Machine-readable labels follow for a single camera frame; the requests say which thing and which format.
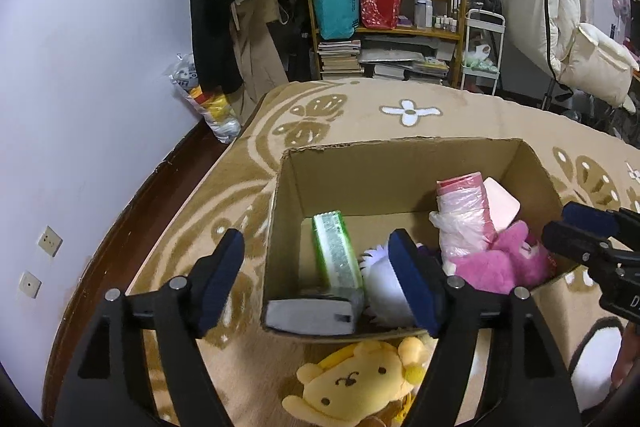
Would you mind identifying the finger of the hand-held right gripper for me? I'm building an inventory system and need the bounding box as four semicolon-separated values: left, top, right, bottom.
561;202;640;240
542;221;640;265

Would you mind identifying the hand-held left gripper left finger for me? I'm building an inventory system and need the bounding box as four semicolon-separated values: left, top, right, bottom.
54;228;246;427

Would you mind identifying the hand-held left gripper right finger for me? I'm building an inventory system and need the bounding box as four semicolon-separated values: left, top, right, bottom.
387;228;583;427

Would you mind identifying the purple haired plush doll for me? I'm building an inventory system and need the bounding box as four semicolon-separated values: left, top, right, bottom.
361;243;443;327

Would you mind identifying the pink plush toy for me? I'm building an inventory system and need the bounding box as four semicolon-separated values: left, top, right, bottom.
442;220;556;295

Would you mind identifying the pink foam block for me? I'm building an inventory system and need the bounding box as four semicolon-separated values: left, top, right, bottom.
482;177;522;233

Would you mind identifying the pink plastic bag roll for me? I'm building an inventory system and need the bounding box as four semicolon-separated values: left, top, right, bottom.
429;172;498;260

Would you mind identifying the green packet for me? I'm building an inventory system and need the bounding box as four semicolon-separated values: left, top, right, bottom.
312;210;365;303

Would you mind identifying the grey white box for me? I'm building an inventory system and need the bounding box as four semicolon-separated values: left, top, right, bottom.
265;292;366;336

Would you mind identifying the cardboard box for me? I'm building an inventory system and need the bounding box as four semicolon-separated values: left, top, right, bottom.
261;137;601;343

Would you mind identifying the yellow plush toy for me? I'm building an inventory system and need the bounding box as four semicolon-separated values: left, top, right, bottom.
282;336;438;427

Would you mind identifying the person's right hand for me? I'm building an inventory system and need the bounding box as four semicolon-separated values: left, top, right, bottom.
611;322;640;385

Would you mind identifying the clear bag of toys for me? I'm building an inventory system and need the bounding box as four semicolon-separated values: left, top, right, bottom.
169;53;242;144

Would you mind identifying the light green bag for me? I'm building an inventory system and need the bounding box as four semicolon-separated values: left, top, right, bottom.
462;46;501;75

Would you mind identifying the pink fan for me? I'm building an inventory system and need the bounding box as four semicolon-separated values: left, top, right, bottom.
610;0;633;45

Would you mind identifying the white trolley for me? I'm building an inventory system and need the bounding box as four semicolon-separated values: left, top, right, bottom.
459;8;506;95

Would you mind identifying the beige coat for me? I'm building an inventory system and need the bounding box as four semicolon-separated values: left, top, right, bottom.
230;0;291;128

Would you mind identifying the pile of magazines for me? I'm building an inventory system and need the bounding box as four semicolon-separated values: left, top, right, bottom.
360;36;451;84

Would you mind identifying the black coat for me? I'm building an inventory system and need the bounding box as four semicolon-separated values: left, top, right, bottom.
189;0;244;95

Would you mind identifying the stack of books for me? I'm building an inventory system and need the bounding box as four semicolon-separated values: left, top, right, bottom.
317;39;363;80

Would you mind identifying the wooden shelf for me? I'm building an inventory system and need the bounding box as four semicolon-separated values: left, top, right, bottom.
297;0;468;88

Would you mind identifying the red patterned bag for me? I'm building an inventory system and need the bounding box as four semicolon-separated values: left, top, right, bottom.
356;0;406;30

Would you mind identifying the teal bag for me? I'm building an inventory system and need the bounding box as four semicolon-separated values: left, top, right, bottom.
310;0;360;40

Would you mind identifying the wall socket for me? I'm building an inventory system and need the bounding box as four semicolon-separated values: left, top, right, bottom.
39;226;63;257
17;271;42;299

